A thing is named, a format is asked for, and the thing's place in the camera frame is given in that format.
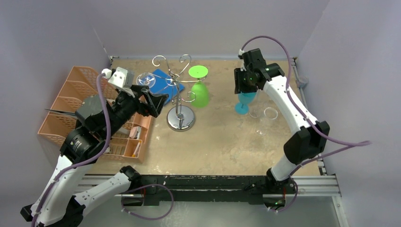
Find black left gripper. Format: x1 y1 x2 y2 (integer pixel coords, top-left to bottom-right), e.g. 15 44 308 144
104 84 168 137

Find blue plastic wine glass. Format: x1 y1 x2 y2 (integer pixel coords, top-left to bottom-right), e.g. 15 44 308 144
235 92 257 115

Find clear wine glass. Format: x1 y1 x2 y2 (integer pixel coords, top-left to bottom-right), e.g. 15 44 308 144
255 114 269 136
136 72 164 110
249 107 278 120

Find green plastic wine glass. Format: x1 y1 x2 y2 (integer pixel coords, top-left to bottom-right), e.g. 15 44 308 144
188 65 209 108

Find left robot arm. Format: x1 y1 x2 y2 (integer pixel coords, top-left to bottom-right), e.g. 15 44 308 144
20 85 168 227

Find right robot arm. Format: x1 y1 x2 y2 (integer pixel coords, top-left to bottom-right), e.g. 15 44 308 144
234 48 330 192

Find chrome wine glass rack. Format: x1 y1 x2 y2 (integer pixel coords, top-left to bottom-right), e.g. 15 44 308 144
152 54 206 132

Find blue square mat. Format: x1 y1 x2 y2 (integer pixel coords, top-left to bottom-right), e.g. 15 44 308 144
145 69 177 105

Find orange plastic desk organizer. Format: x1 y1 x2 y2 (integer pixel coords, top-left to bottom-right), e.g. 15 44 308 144
38 66 153 163

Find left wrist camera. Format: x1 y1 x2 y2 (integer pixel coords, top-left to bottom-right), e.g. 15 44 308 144
101 67 134 97

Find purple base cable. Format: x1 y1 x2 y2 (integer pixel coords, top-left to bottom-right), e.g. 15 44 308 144
122 181 174 220

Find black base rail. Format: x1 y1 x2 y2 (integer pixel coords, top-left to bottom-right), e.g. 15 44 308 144
122 175 296 208

